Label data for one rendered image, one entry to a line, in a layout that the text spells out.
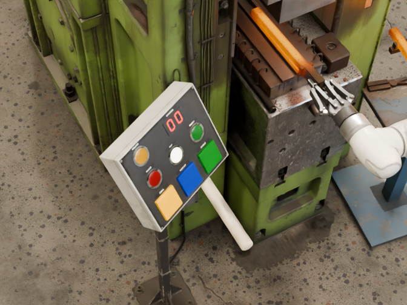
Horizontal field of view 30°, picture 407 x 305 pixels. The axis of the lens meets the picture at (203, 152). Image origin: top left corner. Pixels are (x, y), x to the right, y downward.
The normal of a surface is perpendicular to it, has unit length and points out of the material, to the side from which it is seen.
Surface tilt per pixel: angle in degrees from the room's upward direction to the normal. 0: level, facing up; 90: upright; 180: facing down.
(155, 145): 60
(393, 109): 0
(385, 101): 0
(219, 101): 90
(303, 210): 90
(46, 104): 0
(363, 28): 90
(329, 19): 90
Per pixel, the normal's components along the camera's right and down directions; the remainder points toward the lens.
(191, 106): 0.71, 0.14
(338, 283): 0.01, -0.58
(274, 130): 0.48, 0.72
